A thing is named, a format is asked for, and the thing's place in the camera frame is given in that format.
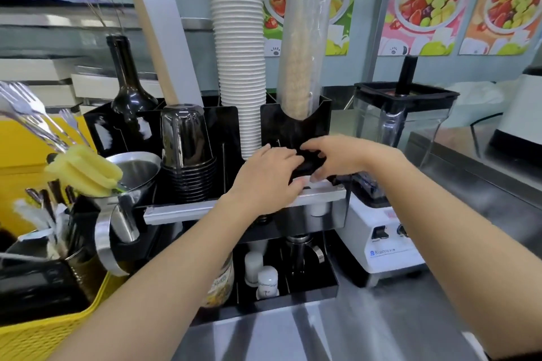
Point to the person's left hand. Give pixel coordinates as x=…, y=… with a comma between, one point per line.
x=262, y=183

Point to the person's right hand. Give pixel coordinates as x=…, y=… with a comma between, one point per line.
x=355, y=155

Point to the person's right thumb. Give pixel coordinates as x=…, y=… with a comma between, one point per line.
x=322, y=177

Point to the person's left thumb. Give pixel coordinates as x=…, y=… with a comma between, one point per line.
x=296, y=189

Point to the person's left little finger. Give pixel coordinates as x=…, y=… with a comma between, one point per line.
x=263, y=151

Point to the small black plastic piece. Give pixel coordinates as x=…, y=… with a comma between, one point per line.
x=308, y=166

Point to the person's left forearm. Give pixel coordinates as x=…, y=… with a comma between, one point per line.
x=169, y=280

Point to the person's right forearm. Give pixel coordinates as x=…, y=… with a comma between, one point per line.
x=457, y=229

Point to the black acrylic organizer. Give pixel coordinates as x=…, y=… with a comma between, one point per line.
x=228, y=132

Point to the stack of black plastic cups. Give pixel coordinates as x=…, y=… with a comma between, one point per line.
x=186, y=149

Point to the white blender base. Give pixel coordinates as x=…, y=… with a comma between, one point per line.
x=381, y=242

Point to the white small bottle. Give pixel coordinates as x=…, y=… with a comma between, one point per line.
x=253, y=267
x=267, y=282

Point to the clear blender jar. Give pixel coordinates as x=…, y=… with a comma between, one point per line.
x=398, y=119

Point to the stack of white paper cups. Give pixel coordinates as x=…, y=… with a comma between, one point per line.
x=239, y=43

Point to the glass jar with yellow label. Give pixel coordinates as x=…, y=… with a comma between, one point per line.
x=220, y=284

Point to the clear plastic sleeve of lids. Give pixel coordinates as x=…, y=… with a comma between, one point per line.
x=302, y=35

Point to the stainless steel funnel jug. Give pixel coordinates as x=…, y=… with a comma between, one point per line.
x=135, y=179

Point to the black blender tamper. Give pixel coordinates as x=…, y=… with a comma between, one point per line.
x=406, y=75

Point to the white paper straw pack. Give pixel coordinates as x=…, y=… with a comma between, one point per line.
x=175, y=47

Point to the dark glass wine bottle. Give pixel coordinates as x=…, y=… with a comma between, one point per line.
x=129, y=85

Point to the brown paper straw pack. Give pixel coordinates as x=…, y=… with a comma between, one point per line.
x=150, y=35

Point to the green fruit poster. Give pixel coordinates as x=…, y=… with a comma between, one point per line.
x=343, y=1

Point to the white plastic bag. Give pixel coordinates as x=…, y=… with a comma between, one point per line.
x=478, y=98

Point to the yellow sponge brush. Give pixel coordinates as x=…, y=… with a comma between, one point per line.
x=84, y=170

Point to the small steel fork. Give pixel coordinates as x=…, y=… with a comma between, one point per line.
x=74, y=124

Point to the pink fruit poster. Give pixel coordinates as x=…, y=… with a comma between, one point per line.
x=430, y=5

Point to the white and black appliance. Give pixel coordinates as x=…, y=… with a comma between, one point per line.
x=521, y=115

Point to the white stacked boxes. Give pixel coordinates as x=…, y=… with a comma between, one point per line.
x=51, y=81

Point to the large steel fork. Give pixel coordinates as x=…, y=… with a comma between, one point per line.
x=25, y=111

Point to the orange fruit poster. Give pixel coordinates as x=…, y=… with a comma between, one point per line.
x=508, y=5

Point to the black bottle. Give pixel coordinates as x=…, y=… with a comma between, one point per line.
x=38, y=293

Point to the yellow plastic basket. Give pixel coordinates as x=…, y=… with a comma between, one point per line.
x=25, y=339

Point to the silver metal rail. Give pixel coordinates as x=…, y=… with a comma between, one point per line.
x=190, y=208

